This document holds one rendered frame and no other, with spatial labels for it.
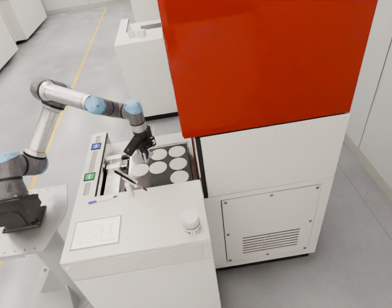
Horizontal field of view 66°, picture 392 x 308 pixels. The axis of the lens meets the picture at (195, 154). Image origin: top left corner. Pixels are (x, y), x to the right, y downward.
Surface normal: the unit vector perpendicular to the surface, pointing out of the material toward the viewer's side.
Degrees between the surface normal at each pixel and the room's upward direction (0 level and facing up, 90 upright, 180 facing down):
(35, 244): 0
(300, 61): 90
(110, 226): 0
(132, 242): 0
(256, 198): 90
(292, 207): 90
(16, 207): 90
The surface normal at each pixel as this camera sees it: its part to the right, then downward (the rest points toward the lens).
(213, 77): 0.11, 0.64
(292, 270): -0.12, -0.75
